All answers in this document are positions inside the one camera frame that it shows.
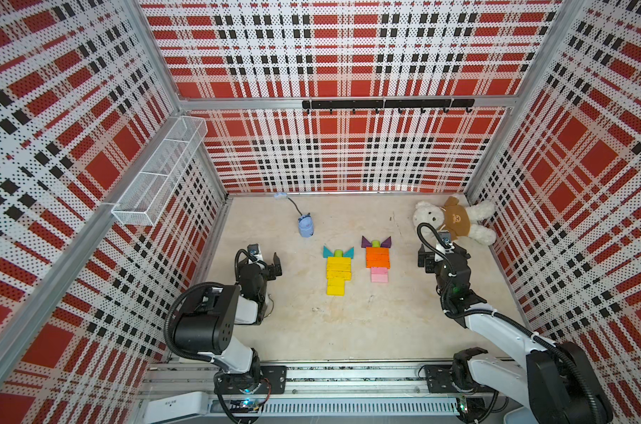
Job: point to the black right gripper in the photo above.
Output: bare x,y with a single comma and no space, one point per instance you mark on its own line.
427,259

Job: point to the yellow block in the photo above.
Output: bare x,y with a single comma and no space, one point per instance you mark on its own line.
339,261
336,290
336,282
339,275
339,267

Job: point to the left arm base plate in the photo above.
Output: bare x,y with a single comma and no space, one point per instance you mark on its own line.
262,380

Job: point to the white box bottom left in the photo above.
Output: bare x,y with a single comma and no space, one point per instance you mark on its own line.
177,408

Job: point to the teal triangle block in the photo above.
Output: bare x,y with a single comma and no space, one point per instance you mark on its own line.
328,253
348,253

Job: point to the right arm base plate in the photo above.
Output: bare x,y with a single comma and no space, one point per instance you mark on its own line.
439,380

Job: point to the blue plastic toy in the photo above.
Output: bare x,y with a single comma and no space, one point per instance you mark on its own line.
306,226

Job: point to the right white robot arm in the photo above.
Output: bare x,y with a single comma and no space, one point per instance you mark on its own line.
554,381

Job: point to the white teddy bear brown hoodie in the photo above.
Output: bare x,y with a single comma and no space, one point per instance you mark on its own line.
458,220

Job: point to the orange block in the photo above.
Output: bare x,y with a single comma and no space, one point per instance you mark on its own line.
378,264
377,258
377,251

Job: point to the pink block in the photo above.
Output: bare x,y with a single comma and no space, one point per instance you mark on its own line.
381,278
379,271

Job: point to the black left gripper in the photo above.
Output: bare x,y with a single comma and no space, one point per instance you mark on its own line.
270,273

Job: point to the black wall hook rail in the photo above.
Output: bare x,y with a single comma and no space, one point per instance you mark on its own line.
437,104

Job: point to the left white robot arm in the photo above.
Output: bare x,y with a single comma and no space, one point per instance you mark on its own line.
200,324

